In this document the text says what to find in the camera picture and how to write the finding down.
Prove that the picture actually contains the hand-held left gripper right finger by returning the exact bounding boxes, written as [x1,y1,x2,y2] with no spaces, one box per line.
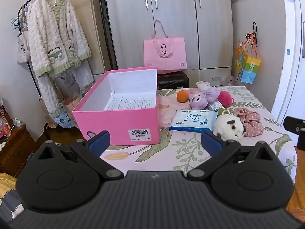
[187,131,279,181]

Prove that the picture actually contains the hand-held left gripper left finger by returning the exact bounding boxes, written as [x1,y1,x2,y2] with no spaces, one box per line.
[29,131,124,180]

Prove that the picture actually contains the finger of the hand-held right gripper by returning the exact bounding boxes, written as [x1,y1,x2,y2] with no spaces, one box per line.
[283,116,305,151]

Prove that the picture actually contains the white panda plush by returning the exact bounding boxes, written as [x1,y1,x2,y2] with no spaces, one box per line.
[213,114,246,141]

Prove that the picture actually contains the pink cardboard box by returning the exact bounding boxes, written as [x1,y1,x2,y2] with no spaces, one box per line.
[72,66,161,146]

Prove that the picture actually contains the blue white wet wipes pack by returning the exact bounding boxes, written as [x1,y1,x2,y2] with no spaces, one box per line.
[169,109,218,132]

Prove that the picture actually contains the green round soft pad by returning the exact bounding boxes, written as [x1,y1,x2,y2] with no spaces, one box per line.
[215,108,230,118]

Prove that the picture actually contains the white printed packet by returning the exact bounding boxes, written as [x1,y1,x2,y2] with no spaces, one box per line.
[207,101,225,111]

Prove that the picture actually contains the pink floral scrunchie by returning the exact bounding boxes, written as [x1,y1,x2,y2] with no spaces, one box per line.
[232,108,264,137]

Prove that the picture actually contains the purple plush toy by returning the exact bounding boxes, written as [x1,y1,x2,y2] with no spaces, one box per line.
[188,87,220,110]

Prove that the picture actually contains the pink pompom ball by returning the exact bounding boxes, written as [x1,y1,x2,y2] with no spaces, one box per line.
[216,91,233,107]

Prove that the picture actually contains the orange ball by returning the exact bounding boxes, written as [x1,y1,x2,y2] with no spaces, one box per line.
[176,91,190,103]

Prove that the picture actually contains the white fluffy plush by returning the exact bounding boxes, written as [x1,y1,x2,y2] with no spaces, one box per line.
[196,81,211,91]

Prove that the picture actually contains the blue white plastic bag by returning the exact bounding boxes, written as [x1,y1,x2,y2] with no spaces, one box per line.
[54,102,77,129]

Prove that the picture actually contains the brown paper bag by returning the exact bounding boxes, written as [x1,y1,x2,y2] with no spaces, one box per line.
[62,92,84,115]

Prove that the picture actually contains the printed paper sheet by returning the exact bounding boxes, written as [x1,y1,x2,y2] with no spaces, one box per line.
[104,89,156,111]

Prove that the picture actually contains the white refrigerator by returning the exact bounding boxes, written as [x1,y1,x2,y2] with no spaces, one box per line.
[270,0,305,124]

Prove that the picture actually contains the colourful gift bag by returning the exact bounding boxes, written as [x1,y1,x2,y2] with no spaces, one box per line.
[235,32,261,84]

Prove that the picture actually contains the black suitcase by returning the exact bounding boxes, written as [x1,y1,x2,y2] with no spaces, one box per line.
[157,70,190,90]

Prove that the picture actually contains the wooden nightstand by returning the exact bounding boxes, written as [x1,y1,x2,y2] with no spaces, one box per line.
[0,123,36,177]

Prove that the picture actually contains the printed bed quilt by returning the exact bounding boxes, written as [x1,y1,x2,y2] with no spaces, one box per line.
[0,172,24,222]

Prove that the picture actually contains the pink tote bag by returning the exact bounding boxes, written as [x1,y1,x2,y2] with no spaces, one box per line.
[143,19,187,71]

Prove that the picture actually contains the white fleece jacket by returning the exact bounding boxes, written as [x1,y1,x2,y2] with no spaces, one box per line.
[27,0,92,78]

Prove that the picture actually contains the white canvas tote bag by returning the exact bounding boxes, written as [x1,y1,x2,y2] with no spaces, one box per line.
[17,6,31,71]

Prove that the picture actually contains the grey wardrobe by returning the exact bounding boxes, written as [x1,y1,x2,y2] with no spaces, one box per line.
[98,0,234,87]

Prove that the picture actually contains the blue wire hangers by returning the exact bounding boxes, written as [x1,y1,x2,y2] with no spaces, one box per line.
[11,1,30,31]

